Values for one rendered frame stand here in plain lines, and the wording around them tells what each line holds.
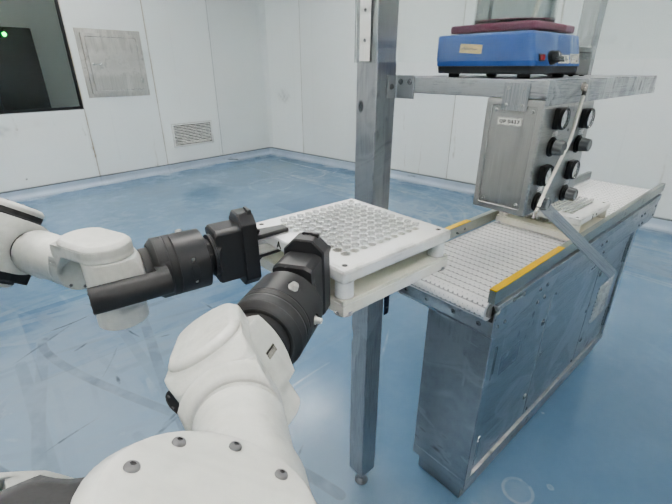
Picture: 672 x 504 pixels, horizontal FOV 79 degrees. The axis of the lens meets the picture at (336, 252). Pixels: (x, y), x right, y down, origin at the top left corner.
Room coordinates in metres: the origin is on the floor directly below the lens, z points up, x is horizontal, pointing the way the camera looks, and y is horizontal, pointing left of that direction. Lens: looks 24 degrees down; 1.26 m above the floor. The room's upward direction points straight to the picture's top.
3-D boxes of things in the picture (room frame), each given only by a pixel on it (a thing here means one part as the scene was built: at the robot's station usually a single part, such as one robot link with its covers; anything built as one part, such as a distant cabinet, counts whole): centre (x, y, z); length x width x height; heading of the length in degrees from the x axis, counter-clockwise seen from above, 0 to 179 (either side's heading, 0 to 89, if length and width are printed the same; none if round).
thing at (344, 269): (0.65, -0.02, 1.00); 0.25 x 0.24 x 0.02; 131
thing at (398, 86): (0.91, -0.13, 1.23); 0.05 x 0.03 x 0.04; 41
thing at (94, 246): (0.50, 0.33, 1.01); 0.13 x 0.07 x 0.09; 59
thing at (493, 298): (1.17, -0.82, 0.82); 1.32 x 0.02 x 0.03; 131
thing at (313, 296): (0.44, 0.05, 1.00); 0.12 x 0.10 x 0.13; 163
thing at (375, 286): (0.65, -0.02, 0.96); 0.24 x 0.24 x 0.02; 41
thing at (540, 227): (1.24, -0.69, 0.82); 0.24 x 0.24 x 0.02; 41
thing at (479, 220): (1.38, -0.64, 0.82); 1.32 x 0.02 x 0.03; 131
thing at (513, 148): (0.81, -0.39, 1.11); 0.22 x 0.11 x 0.20; 131
